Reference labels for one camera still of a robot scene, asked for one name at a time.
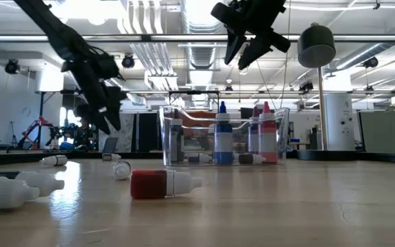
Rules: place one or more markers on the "black ceiling fixture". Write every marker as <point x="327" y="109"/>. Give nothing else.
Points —
<point x="306" y="87"/>

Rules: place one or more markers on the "blue food coloring bottle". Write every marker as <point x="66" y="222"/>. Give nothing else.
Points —
<point x="223" y="144"/>

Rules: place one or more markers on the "thin metal pole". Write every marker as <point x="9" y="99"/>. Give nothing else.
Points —
<point x="322" y="103"/>

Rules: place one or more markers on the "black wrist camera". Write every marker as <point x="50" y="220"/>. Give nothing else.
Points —
<point x="108" y="67"/>
<point x="225" y="13"/>

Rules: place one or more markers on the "black round stand base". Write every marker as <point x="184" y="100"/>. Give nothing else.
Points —
<point x="331" y="155"/>

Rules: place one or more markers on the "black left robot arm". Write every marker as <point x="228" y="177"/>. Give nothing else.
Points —
<point x="46" y="24"/>

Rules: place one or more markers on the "violet food coloring bottle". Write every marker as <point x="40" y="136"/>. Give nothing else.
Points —
<point x="254" y="137"/>

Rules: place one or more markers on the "patterned white curtain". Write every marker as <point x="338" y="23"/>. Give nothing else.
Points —
<point x="129" y="137"/>

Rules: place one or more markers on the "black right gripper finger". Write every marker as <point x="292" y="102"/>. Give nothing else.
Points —
<point x="234" y="46"/>
<point x="254" y="55"/>

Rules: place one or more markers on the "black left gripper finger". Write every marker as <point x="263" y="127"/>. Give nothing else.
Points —
<point x="103" y="121"/>
<point x="116" y="116"/>

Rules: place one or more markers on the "pink food coloring bottle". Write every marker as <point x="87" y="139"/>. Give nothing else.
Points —
<point x="269" y="144"/>

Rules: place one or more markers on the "silver ceiling duct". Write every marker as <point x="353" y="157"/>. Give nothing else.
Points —
<point x="197" y="55"/>

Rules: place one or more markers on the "black table edge rail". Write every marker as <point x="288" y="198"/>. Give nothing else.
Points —
<point x="142" y="155"/>

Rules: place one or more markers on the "black cylinder on pole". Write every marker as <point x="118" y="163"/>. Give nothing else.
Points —
<point x="315" y="44"/>

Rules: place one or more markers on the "green partition panel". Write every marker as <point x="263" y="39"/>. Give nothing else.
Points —
<point x="386" y="133"/>

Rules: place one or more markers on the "person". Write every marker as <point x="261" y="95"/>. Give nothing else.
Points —
<point x="82" y="137"/>

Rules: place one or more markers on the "grey ceiling duct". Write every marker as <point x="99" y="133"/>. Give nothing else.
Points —
<point x="355" y="58"/>

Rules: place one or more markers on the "clear plastic bin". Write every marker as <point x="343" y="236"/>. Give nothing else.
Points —
<point x="201" y="137"/>

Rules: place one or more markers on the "small black dropper bottle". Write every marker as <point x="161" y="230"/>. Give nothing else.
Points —
<point x="43" y="183"/>
<point x="122" y="170"/>

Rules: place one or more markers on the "black ceiling spotlight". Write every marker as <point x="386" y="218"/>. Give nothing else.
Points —
<point x="12" y="67"/>
<point x="128" y="61"/>
<point x="371" y="62"/>

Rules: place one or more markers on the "small dark dropper bottle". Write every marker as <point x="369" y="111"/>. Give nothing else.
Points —
<point x="5" y="193"/>
<point x="247" y="158"/>

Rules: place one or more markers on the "white cylindrical column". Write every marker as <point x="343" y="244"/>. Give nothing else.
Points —
<point x="339" y="130"/>

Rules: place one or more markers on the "black monitor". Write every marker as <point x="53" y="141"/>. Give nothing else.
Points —
<point x="245" y="113"/>

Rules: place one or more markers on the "black curtain panel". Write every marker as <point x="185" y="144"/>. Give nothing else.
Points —
<point x="147" y="133"/>

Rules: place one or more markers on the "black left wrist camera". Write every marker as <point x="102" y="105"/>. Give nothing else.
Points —
<point x="108" y="67"/>

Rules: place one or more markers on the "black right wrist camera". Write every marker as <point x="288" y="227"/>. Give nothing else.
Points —
<point x="225" y="13"/>

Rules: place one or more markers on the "grey chair back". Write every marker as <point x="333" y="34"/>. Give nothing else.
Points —
<point x="111" y="145"/>

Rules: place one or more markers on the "small green dropper bottle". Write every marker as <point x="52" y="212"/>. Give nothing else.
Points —
<point x="197" y="158"/>

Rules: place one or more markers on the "background red black robot arm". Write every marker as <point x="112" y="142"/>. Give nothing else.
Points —
<point x="36" y="132"/>

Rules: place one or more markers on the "thin black frame bar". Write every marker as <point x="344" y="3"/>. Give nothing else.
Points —
<point x="156" y="92"/>

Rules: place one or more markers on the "orange cloth backdrop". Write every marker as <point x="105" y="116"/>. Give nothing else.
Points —
<point x="197" y="118"/>

